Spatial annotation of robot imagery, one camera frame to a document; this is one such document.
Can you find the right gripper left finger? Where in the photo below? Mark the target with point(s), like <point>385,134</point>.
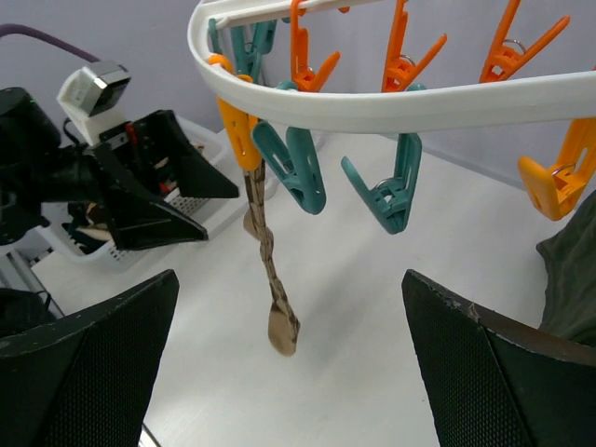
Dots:
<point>85,379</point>

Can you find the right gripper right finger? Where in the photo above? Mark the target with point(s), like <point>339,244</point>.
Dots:
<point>493,381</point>

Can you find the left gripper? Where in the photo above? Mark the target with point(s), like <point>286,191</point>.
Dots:
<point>116,175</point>

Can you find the brown argyle sock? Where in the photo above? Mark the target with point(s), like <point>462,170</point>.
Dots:
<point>283,325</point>

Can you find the white oval clip hanger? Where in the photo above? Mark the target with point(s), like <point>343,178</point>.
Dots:
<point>554,191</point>

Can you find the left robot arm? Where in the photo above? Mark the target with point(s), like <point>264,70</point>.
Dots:
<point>37,169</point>

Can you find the white laundry basket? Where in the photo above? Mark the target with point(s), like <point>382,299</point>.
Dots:
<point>213,214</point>

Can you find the olive green shorts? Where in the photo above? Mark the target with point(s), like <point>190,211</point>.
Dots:
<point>569,260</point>

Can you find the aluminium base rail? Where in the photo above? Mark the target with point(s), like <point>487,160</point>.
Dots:
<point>16,273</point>

